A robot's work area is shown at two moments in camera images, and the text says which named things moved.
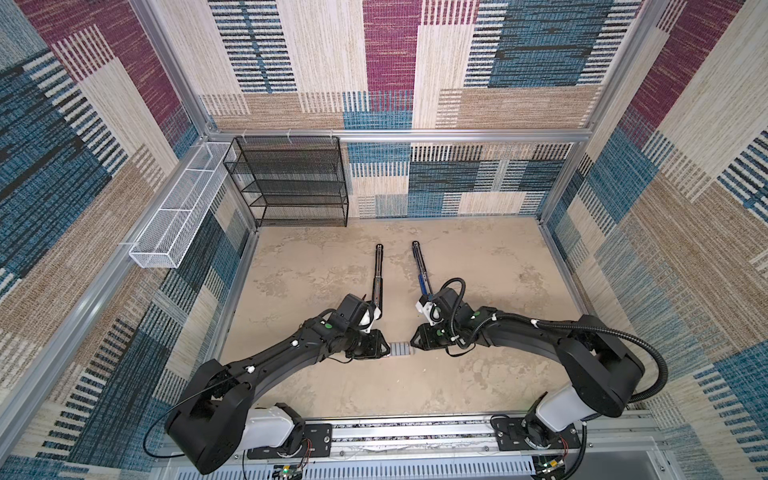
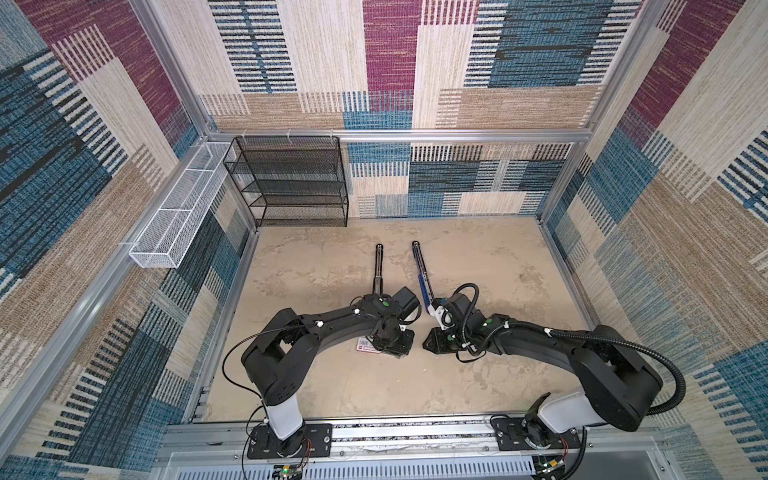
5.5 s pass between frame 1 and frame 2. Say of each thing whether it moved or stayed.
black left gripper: moved
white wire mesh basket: stayed
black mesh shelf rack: stayed
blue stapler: stayed
